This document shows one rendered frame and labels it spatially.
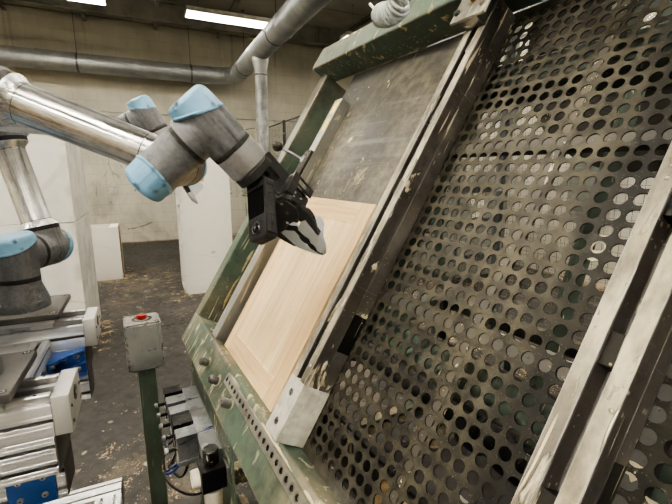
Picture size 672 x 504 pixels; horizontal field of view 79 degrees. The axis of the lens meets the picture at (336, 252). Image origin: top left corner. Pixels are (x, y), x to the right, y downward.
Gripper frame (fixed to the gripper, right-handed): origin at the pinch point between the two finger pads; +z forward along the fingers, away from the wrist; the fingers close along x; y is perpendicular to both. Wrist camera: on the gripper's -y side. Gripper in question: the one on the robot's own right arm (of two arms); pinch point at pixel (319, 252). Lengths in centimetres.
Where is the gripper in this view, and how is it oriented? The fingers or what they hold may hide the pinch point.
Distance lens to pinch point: 78.6
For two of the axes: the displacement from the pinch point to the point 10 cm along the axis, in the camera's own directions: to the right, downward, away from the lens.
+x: -7.7, 3.3, 5.4
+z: 6.0, 6.6, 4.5
